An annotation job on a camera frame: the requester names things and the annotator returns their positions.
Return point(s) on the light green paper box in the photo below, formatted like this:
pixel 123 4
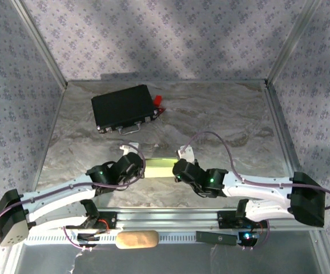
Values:
pixel 159 169

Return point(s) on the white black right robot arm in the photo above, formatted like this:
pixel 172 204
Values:
pixel 262 185

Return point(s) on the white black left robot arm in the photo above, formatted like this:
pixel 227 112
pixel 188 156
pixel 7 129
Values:
pixel 56 200

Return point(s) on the black flat bar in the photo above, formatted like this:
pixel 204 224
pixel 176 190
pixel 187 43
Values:
pixel 216 237

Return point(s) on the black carrying case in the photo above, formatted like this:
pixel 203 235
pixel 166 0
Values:
pixel 122 107

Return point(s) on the tan oval pad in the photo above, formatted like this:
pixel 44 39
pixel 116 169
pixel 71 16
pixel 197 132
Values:
pixel 137 239

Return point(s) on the red black triangular board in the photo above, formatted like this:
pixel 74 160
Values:
pixel 160 111

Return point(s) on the circuit board with lights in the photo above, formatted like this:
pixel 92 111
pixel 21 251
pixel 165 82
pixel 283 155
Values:
pixel 249 238

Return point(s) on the red block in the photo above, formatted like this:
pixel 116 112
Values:
pixel 157 100

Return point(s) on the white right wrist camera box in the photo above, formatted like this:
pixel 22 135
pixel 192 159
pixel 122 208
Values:
pixel 186 154

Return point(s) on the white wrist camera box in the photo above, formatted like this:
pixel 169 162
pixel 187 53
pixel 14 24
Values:
pixel 186 154
pixel 129 148

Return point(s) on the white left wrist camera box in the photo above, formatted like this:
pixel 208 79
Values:
pixel 129 148

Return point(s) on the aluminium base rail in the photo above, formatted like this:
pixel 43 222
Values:
pixel 168 218

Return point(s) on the aluminium table edge rail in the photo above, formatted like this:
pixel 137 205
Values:
pixel 285 137

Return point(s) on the aluminium corner post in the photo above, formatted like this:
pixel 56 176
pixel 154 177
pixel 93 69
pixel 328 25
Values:
pixel 293 40
pixel 39 42

